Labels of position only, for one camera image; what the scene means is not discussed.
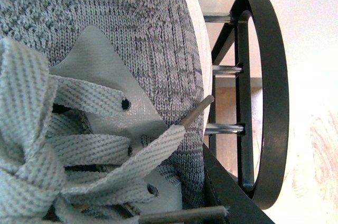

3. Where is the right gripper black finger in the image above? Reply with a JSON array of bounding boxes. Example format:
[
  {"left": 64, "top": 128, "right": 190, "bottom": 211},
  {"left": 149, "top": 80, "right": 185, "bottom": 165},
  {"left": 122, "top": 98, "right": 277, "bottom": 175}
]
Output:
[{"left": 203, "top": 145, "right": 273, "bottom": 224}]

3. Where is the grey knit sneaker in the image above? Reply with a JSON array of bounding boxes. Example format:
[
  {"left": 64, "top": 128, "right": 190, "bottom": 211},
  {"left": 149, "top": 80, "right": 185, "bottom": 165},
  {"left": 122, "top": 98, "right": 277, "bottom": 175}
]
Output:
[{"left": 1, "top": 0, "right": 227, "bottom": 223}]

